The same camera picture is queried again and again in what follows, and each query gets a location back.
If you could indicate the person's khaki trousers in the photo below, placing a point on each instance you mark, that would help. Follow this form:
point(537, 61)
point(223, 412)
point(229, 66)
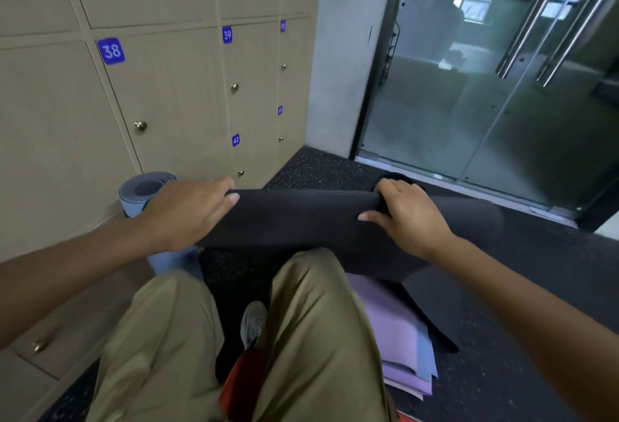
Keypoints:
point(314, 339)

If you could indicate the person's left forearm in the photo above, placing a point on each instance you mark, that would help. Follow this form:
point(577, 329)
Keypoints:
point(72, 274)

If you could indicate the black framed glass door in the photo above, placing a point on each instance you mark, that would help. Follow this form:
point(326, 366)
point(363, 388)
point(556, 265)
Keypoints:
point(483, 112)

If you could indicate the flat blue yoga mat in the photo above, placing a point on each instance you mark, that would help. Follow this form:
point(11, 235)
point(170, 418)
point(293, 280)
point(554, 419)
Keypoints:
point(426, 354)

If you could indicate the person's left hand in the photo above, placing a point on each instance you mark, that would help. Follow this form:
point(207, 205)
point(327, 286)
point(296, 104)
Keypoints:
point(183, 213)

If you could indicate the black yoga mat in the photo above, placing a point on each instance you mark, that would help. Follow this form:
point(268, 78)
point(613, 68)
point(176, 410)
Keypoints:
point(300, 218)

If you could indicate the flat purple yoga mat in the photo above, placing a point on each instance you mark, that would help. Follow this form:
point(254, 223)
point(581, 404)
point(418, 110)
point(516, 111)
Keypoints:
point(387, 330)

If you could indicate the person's grey shoe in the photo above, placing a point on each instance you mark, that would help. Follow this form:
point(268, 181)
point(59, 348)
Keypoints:
point(252, 322)

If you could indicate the red stool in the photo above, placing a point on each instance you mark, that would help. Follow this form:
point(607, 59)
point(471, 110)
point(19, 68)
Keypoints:
point(242, 388)

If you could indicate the person's right forearm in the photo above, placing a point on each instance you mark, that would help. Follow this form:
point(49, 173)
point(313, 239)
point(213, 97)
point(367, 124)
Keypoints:
point(522, 320)

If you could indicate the rolled blue yoga mat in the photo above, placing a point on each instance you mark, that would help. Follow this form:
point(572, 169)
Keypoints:
point(133, 201)

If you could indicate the person's right hand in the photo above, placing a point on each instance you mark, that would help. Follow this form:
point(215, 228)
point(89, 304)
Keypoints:
point(416, 223)

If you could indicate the person's right thumb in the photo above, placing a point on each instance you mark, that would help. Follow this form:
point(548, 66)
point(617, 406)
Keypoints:
point(375, 216)

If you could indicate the person's left thumb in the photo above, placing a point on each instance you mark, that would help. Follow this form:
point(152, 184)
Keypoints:
point(226, 203)

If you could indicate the set of brass locker knobs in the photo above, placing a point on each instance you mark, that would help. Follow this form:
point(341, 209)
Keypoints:
point(140, 125)

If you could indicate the wall of beige locker doors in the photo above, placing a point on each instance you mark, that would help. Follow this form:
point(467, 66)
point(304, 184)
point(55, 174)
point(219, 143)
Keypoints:
point(179, 97)

